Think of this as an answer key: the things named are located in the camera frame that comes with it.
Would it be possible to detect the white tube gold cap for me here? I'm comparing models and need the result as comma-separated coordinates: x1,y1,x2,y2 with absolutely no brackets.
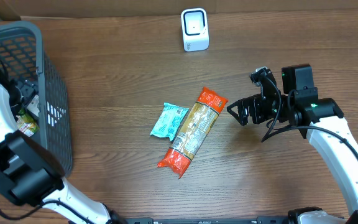
27,95,40,118

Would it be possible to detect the green tea carton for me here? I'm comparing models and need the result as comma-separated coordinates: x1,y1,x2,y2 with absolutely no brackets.
16,109,39,137

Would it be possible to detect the orange spaghetti packet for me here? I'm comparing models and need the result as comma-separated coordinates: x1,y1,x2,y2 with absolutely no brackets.
157,87,228,177

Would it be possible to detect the teal snack packet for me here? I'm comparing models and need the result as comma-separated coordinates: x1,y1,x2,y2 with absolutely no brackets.
150,103,188,141

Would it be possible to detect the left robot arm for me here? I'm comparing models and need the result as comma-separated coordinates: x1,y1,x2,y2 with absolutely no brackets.
0,59,125,223

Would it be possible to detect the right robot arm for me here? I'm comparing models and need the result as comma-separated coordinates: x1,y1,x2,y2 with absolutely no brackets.
227,64,358,223

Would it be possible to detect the white barcode scanner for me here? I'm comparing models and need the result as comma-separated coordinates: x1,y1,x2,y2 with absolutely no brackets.
181,8,209,52

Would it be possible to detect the grey plastic shopping basket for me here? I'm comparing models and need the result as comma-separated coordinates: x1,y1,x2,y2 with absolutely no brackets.
0,21,73,176

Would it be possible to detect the cardboard back panel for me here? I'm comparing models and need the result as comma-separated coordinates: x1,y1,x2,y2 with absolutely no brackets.
0,0,358,21

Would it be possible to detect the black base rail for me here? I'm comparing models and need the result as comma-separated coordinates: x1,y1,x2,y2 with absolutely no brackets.
125,216,298,224

